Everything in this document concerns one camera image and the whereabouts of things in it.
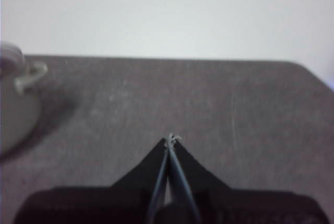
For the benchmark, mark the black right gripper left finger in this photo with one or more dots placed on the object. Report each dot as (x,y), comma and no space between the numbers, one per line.
(117,203)

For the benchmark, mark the green electric cooking pot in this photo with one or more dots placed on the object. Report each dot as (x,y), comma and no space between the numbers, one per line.
(15,109)

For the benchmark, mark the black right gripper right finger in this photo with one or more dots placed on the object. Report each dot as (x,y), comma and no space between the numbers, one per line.
(235,208)

